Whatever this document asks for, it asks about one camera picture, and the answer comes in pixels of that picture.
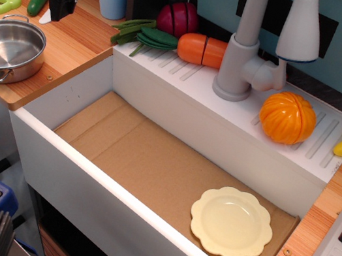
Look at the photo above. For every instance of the cream scalloped plate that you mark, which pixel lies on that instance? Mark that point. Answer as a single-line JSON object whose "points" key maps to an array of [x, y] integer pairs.
{"points": [[229, 222]]}

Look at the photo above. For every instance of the orange toy pumpkin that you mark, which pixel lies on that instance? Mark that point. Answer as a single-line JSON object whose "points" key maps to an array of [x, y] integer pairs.
{"points": [[287, 118]]}

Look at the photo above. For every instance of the white toy sink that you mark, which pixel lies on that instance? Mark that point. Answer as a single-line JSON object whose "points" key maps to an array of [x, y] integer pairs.
{"points": [[179, 98]]}

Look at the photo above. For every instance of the stainless steel pot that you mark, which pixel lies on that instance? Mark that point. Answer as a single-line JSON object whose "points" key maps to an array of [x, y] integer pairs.
{"points": [[22, 46]]}

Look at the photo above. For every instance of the purple toy onion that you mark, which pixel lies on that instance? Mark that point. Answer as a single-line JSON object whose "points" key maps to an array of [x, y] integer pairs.
{"points": [[178, 19]]}

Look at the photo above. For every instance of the white faucet spray head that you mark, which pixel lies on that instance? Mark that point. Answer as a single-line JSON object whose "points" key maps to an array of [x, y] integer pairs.
{"points": [[300, 35]]}

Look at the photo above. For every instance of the green felt carrot leaves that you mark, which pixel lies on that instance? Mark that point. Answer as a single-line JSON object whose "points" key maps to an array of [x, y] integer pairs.
{"points": [[145, 32]]}

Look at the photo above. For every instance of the orange toy carrot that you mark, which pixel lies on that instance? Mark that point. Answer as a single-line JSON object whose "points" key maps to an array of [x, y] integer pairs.
{"points": [[201, 50]]}

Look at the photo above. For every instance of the grey toy faucet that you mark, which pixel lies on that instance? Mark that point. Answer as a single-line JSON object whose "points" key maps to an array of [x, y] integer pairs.
{"points": [[242, 69]]}

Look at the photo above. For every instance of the cardboard sheet in sink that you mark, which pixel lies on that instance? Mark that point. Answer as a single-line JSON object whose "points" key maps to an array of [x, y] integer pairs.
{"points": [[154, 166]]}

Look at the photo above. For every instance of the green toy cucumber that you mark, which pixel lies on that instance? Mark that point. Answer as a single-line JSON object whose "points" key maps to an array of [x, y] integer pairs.
{"points": [[35, 6]]}

